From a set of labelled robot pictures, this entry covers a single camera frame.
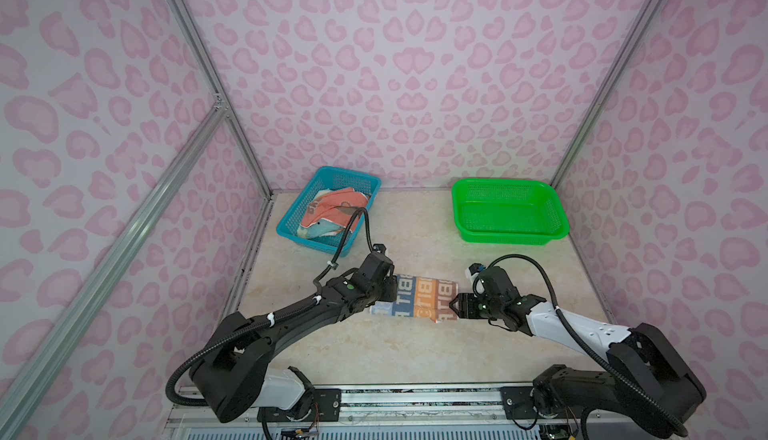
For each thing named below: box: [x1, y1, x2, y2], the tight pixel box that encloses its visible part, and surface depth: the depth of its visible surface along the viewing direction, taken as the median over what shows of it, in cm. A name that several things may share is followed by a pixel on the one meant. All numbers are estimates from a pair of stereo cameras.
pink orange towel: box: [300, 187, 368, 228], surface depth 108 cm
